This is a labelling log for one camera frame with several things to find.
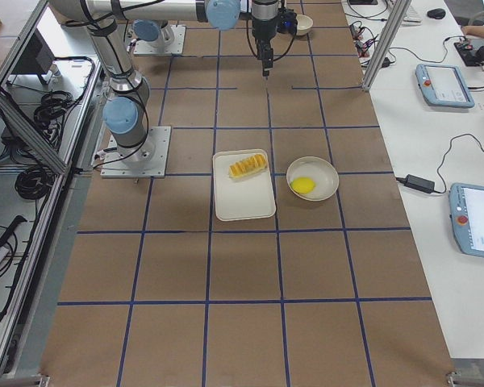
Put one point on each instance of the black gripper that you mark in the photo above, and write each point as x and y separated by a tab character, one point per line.
261	29

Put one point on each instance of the yellow orange striped bread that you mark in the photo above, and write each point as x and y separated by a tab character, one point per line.
248	166

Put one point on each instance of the person forearm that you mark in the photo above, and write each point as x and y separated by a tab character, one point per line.
477	31

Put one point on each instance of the cream bowl at top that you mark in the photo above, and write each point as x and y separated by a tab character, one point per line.
304	25

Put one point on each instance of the yellow lemon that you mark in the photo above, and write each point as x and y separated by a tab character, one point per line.
302	185

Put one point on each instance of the cream round bowl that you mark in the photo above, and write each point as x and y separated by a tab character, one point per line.
319	170

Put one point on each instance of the white rectangular tray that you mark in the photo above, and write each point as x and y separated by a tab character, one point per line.
245	198

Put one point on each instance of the black computer mouse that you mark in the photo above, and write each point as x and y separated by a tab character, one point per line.
436	13

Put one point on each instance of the upper blue teach pendant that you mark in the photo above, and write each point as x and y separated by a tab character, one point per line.
443	86

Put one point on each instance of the blue teach pendant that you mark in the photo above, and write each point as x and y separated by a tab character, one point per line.
466	203
443	86

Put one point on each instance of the black power adapter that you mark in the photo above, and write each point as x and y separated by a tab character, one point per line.
420	184

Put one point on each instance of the black monitor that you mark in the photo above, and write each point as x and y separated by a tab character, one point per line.
36	58

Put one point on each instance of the lower blue teach pendant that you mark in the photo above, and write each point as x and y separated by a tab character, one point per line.
466	203

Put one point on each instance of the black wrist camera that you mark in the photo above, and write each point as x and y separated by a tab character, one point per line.
287	21

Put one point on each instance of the aluminium frame post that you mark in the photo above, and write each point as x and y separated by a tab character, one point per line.
385	40

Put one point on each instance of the aluminium frame rail left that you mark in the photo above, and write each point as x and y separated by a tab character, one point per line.
20	125

